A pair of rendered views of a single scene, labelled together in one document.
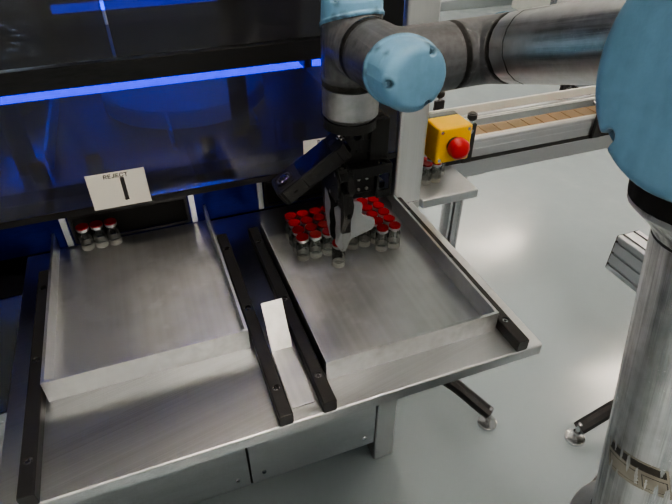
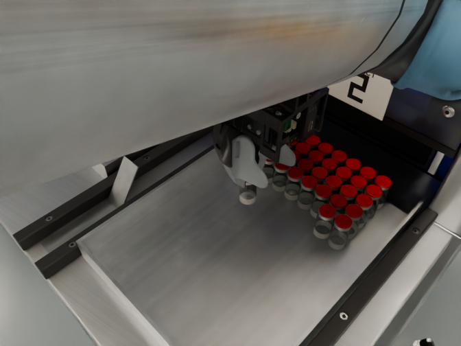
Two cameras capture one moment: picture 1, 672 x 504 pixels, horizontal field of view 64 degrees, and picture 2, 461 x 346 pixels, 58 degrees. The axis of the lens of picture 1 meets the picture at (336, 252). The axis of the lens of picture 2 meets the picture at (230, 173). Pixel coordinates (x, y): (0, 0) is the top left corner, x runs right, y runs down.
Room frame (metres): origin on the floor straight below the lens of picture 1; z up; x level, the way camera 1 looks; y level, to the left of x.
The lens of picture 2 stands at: (0.51, -0.32, 1.32)
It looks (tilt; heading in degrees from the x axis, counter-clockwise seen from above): 46 degrees down; 65
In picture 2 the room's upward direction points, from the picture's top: straight up
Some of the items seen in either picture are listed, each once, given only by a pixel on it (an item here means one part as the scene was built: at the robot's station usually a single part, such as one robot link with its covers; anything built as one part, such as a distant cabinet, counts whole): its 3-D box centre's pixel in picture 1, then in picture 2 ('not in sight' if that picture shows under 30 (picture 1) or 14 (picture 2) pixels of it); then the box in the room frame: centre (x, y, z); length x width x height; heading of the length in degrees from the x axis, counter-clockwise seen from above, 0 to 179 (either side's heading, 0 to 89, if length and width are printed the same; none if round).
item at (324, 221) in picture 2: (381, 238); (324, 221); (0.74, -0.08, 0.90); 0.02 x 0.02 x 0.05
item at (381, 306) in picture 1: (366, 271); (255, 229); (0.66, -0.05, 0.90); 0.34 x 0.26 x 0.04; 21
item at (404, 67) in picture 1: (405, 63); not in sight; (0.59, -0.08, 1.25); 0.11 x 0.11 x 0.08; 24
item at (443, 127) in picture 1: (445, 137); not in sight; (0.95, -0.21, 0.99); 0.08 x 0.07 x 0.07; 21
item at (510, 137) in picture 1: (517, 123); not in sight; (1.18, -0.43, 0.92); 0.69 x 0.16 x 0.16; 111
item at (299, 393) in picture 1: (286, 350); (90, 204); (0.48, 0.07, 0.91); 0.14 x 0.03 x 0.06; 21
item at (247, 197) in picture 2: (338, 254); (247, 188); (0.67, 0.00, 0.92); 0.02 x 0.02 x 0.04
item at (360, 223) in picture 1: (356, 226); (248, 170); (0.66, -0.03, 0.99); 0.06 x 0.03 x 0.09; 111
